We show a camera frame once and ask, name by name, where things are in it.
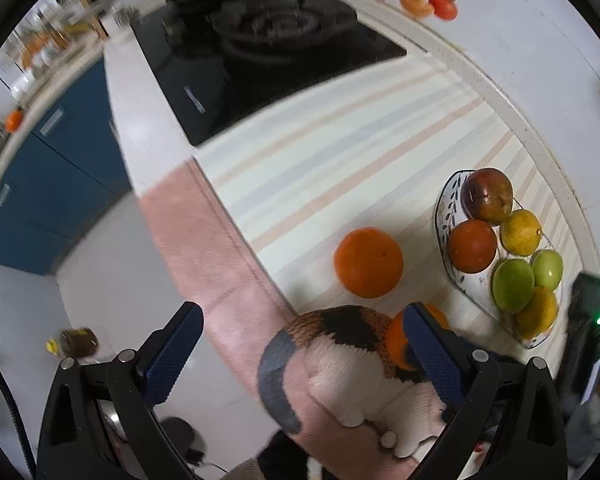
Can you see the blue kitchen cabinet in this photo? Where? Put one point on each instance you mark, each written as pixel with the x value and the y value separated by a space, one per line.
pixel 66 174

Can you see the green apple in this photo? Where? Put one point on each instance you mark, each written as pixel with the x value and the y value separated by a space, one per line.
pixel 547 267
pixel 512 285

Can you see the striped cat tablecloth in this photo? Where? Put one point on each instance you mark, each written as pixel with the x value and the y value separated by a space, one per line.
pixel 248 223

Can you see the oval floral ceramic plate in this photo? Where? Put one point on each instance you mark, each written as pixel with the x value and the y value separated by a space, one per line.
pixel 448 213

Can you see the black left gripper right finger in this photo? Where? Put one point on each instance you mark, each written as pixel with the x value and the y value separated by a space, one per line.
pixel 529 442

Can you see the large orange mandarin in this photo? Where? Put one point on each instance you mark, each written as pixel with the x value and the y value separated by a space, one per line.
pixel 368 262

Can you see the speckled yellow-green pear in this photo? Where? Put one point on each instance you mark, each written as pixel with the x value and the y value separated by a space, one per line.
pixel 521 233

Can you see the brown jar on floor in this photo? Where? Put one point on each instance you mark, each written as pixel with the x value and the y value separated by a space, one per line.
pixel 76 343

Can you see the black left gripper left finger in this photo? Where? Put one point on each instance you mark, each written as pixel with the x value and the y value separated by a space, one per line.
pixel 74 442

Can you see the black gas stove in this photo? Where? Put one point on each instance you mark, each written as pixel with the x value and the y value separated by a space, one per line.
pixel 220 61

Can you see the red-green mango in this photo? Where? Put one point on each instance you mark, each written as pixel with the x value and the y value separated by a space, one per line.
pixel 487 195

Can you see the dark red-orange fruit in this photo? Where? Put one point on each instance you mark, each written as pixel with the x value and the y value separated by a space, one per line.
pixel 472 246

